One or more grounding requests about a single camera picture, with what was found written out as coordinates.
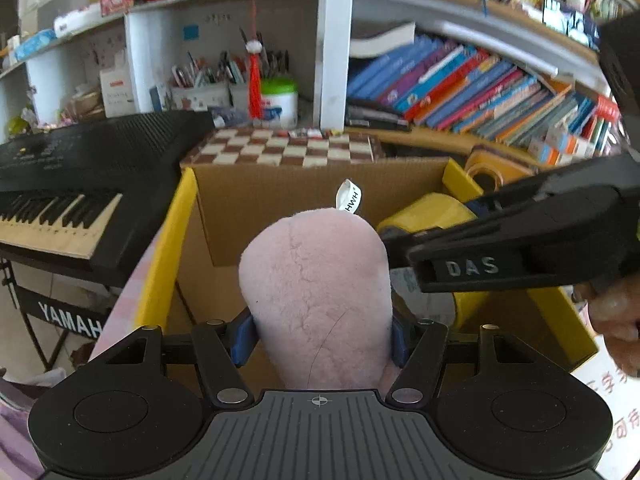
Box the person's right hand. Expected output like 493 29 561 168
572 267 640 378

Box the yellow cardboard box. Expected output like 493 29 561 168
132 156 599 391

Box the row of leaning colourful books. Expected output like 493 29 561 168
346 35 623 166

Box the stack of orange-white small boxes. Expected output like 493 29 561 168
527 127 596 166

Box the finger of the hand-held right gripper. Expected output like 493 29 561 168
469 172 551 213
378 201 546 267

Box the yellow tape roll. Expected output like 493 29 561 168
376 192 490 333

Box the white orange-bordered desk mat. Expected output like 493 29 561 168
570 355 640 478

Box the purple cloth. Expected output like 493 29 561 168
0 367 66 480

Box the blue tissue pack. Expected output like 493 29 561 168
12 29 57 63

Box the pink checked cloth desktop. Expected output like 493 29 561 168
90 240 640 480

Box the brown white chessboard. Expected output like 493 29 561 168
180 127 386 168

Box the black electronic keyboard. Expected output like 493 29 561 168
0 111 216 288

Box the white jar green lid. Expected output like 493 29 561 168
260 78 299 128

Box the white cubby shelf unit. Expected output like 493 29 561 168
0 0 321 131

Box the white-framed wooden bookshelf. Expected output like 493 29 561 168
315 0 640 171

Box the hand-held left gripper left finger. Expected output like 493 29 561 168
90 310 257 409

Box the white pen holder with pens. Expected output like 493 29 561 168
170 50 248 113

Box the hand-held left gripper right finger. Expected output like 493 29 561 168
386 316 553 407

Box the white tissue pack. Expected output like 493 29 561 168
52 2 103 38

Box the white box red label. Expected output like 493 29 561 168
98 67 138 118

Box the black keyboard stand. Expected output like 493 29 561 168
0 257 116 373

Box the red tassel ornament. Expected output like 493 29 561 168
245 35 266 121

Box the pink plush toy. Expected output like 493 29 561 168
238 177 401 392

